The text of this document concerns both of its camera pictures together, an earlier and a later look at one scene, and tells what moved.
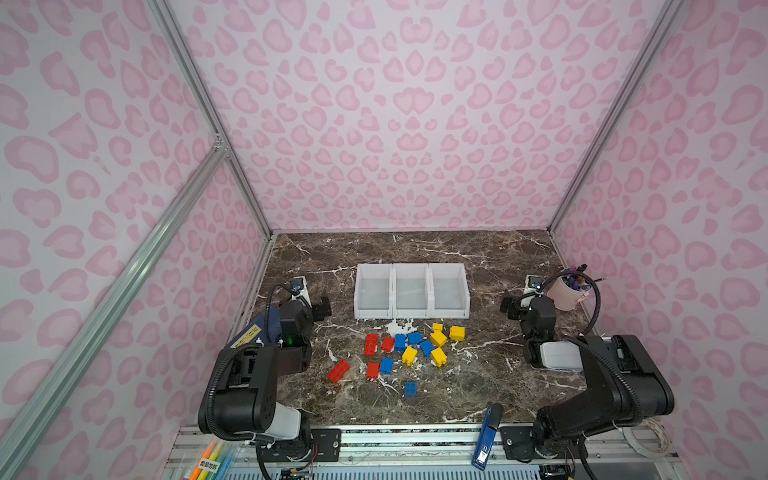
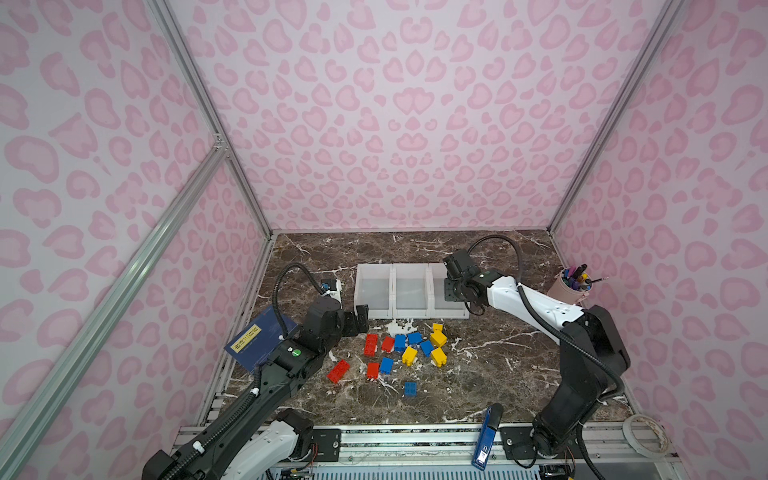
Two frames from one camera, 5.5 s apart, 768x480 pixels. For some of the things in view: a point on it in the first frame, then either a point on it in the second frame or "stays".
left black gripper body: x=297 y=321 -> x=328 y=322
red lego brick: x=373 y=370 stays
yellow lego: x=439 y=356 stays
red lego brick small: x=388 y=343 stays
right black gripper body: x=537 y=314 -> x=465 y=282
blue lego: x=400 y=342 stays
